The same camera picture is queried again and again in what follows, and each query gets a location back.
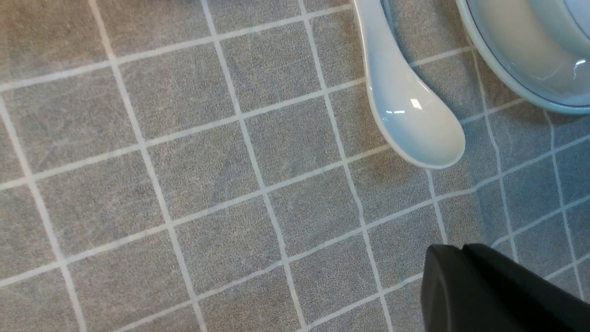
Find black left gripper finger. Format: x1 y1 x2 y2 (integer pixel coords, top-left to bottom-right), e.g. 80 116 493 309
420 243 590 332

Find plain white ceramic spoon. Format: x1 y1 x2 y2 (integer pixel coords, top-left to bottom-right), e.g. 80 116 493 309
352 0 466 170

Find large plain white plate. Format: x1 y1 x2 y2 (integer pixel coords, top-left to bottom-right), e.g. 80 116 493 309
456 0 590 115

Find grey checked tablecloth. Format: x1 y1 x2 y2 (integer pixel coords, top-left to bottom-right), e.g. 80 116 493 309
0 0 589 332

